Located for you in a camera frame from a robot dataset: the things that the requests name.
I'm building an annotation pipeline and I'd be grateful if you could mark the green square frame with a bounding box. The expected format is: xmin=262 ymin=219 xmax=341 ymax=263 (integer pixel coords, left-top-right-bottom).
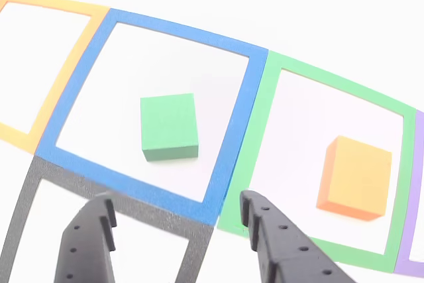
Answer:
xmin=217 ymin=50 xmax=417 ymax=274

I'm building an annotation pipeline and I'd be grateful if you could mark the orange square frame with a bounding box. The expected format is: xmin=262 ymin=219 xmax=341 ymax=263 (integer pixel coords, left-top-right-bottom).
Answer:
xmin=0 ymin=0 xmax=111 ymax=155

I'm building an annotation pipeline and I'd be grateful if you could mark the orange cube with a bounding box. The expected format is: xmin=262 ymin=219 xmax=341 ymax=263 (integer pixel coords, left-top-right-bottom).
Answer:
xmin=316 ymin=135 xmax=394 ymax=223

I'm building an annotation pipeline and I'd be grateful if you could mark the green cube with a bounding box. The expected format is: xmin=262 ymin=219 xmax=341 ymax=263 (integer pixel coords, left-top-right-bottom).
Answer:
xmin=139 ymin=93 xmax=199 ymax=163

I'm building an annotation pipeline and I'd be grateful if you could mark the blue square frame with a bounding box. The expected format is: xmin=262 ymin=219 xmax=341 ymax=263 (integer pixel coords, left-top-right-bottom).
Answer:
xmin=35 ymin=7 xmax=269 ymax=227

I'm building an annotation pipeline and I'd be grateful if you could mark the purple square frame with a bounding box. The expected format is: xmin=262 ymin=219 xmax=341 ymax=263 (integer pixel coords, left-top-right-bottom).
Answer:
xmin=394 ymin=109 xmax=424 ymax=279

